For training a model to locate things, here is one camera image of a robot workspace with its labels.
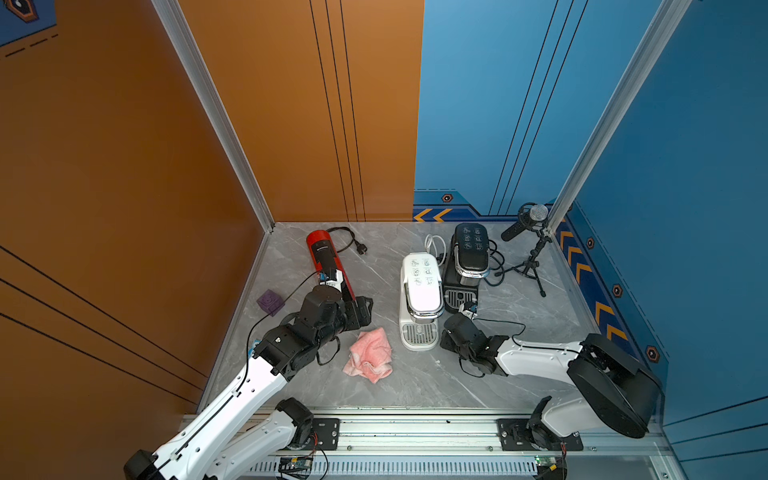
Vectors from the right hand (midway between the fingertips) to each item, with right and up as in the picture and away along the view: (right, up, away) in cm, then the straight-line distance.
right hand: (441, 334), depth 91 cm
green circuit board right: (+24, -26, -18) cm, 39 cm away
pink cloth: (-21, -3, -9) cm, 23 cm away
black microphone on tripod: (+27, +36, -2) cm, 45 cm away
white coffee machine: (-8, +13, -18) cm, 24 cm away
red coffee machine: (-34, +23, -5) cm, 41 cm away
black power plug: (-27, +27, +20) cm, 43 cm away
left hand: (-22, +13, -16) cm, 31 cm away
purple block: (-53, +9, +3) cm, 54 cm away
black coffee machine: (+6, +23, -10) cm, 25 cm away
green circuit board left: (-39, -25, -19) cm, 51 cm away
